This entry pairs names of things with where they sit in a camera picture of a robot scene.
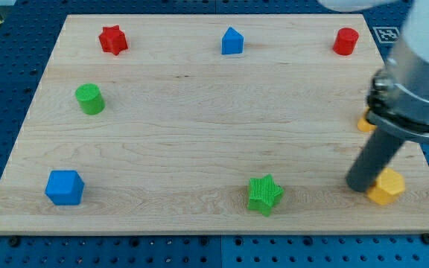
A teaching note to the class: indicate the green star block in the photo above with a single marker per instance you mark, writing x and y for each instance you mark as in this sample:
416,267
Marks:
264,194

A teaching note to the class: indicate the blue cube block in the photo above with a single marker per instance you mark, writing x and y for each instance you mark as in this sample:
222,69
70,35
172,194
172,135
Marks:
65,187

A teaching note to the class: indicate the yellow hexagon block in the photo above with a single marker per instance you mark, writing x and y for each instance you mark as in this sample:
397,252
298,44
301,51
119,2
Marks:
387,188

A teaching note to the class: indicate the red star block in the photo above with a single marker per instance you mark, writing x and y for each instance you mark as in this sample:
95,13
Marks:
113,40

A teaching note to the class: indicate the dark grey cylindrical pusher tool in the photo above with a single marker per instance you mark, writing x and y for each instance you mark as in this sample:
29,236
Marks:
374,157

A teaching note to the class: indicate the red cylinder block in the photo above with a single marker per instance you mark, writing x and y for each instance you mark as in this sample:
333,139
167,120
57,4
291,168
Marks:
345,41

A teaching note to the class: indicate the light wooden board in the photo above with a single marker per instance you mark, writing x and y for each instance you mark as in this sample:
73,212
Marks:
184,128

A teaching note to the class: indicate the green cylinder block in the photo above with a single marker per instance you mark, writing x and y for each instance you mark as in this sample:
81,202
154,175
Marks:
90,98

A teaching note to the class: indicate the blue pentagon house block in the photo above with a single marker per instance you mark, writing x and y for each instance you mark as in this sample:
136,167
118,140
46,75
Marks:
232,42

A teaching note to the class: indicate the yellow block behind arm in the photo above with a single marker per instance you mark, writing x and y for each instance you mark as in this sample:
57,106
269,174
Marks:
363,124

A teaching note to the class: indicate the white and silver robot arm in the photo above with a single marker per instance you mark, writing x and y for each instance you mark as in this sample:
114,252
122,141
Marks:
398,99

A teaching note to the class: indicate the white fiducial marker tag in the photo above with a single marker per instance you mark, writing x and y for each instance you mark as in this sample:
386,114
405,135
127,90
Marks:
386,34

